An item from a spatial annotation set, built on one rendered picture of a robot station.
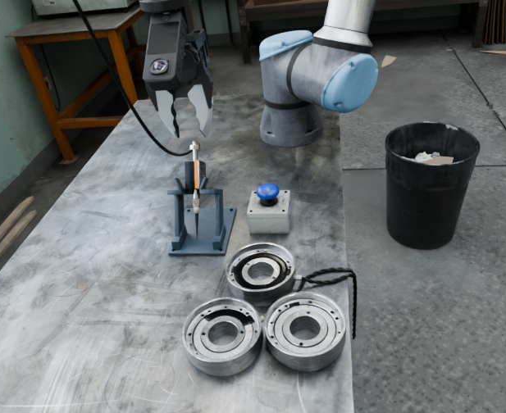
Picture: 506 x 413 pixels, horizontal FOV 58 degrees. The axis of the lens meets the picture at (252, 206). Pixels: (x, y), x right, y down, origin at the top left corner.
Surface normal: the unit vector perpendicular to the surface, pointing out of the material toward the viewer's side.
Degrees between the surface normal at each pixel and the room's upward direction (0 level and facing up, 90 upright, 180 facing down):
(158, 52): 32
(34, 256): 0
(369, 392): 0
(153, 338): 0
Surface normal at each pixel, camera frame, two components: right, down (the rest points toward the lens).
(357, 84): 0.60, 0.52
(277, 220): -0.13, 0.59
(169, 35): -0.15, -0.36
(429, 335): -0.11, -0.80
